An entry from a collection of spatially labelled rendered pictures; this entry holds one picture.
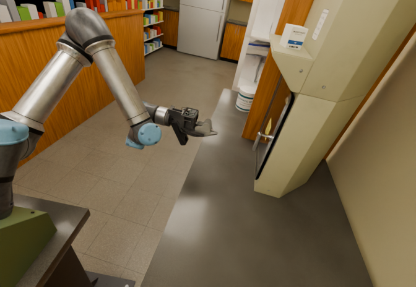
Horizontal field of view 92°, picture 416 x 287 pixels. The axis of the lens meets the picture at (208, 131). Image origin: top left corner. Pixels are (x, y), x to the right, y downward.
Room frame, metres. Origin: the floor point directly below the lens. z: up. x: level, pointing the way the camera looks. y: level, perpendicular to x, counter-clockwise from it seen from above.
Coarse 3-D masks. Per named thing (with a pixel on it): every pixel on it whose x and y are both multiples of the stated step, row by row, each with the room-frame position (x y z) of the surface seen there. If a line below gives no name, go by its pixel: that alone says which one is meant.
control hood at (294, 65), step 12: (276, 36) 0.85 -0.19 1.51; (276, 48) 0.63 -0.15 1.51; (288, 48) 0.67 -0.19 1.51; (276, 60) 0.59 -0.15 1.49; (288, 60) 0.59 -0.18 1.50; (300, 60) 0.58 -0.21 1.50; (312, 60) 0.58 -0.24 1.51; (288, 72) 0.59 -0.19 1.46; (300, 72) 0.58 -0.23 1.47; (288, 84) 0.58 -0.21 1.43; (300, 84) 0.58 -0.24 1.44
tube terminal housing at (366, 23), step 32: (320, 0) 0.80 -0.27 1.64; (352, 0) 0.58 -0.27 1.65; (384, 0) 0.57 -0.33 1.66; (320, 32) 0.64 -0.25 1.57; (352, 32) 0.57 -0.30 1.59; (384, 32) 0.59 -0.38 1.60; (320, 64) 0.58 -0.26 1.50; (352, 64) 0.57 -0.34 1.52; (384, 64) 0.68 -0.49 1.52; (320, 96) 0.57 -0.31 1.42; (352, 96) 0.62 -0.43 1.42; (288, 128) 0.58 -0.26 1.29; (320, 128) 0.57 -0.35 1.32; (288, 160) 0.57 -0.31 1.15; (320, 160) 0.68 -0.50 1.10
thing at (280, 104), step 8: (280, 80) 0.87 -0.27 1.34; (280, 88) 0.80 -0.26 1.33; (288, 88) 0.67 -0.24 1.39; (280, 96) 0.74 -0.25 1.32; (288, 96) 0.63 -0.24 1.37; (272, 104) 0.84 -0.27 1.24; (280, 104) 0.69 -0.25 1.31; (288, 104) 0.59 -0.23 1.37; (272, 112) 0.77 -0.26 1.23; (280, 112) 0.65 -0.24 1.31; (272, 120) 0.72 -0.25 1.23; (280, 120) 0.60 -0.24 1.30; (264, 128) 0.81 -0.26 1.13; (272, 128) 0.66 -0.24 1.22; (272, 136) 0.61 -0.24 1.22; (264, 144) 0.68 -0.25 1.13; (272, 144) 0.59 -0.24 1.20; (256, 152) 0.77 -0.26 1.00; (264, 152) 0.63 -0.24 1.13; (256, 160) 0.70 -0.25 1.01; (264, 160) 0.59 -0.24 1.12; (256, 168) 0.64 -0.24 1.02; (256, 176) 0.59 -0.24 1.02
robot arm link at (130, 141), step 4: (132, 132) 0.56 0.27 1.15; (128, 136) 0.59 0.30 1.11; (132, 136) 0.56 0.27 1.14; (128, 140) 0.57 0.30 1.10; (132, 140) 0.57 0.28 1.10; (128, 144) 0.56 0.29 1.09; (132, 144) 0.56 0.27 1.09; (136, 144) 0.57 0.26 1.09; (140, 144) 0.57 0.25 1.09; (140, 148) 0.57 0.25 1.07
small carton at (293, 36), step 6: (288, 24) 0.70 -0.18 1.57; (288, 30) 0.68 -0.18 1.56; (294, 30) 0.67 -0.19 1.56; (300, 30) 0.67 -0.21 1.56; (306, 30) 0.68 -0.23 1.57; (282, 36) 0.71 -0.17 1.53; (288, 36) 0.67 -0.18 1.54; (294, 36) 0.67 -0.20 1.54; (300, 36) 0.67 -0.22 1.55; (282, 42) 0.70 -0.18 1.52; (288, 42) 0.67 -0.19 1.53; (294, 42) 0.67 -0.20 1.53; (300, 42) 0.68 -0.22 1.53; (294, 48) 0.67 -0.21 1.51; (300, 48) 0.68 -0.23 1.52
